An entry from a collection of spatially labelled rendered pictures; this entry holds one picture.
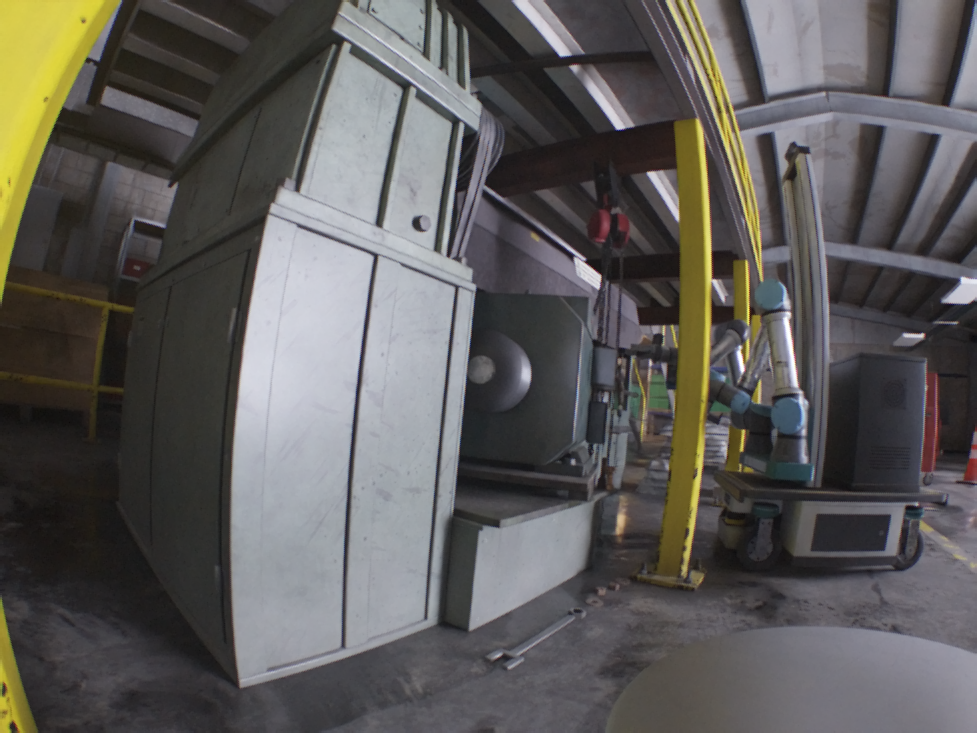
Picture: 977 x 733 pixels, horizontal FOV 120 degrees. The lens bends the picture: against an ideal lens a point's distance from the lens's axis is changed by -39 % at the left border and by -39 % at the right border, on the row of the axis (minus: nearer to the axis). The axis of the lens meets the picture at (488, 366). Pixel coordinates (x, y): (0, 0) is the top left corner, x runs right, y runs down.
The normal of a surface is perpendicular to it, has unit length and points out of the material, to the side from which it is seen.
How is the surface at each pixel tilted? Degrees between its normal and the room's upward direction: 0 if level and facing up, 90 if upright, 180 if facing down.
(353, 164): 90
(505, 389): 90
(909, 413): 90
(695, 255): 90
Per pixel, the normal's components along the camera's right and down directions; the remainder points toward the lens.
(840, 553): -0.33, -0.11
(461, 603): -0.59, -0.13
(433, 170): 0.80, 0.03
